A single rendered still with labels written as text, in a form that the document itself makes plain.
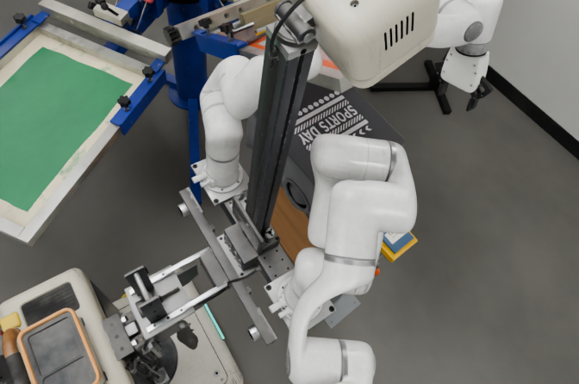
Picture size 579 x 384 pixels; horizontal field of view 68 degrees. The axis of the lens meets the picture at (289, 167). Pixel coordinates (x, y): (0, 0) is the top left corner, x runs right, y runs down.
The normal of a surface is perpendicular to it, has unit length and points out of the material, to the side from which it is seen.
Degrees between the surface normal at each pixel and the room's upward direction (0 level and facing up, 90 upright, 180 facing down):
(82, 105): 0
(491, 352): 0
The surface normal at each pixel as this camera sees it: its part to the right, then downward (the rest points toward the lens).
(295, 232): 0.14, -0.50
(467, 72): -0.78, 0.48
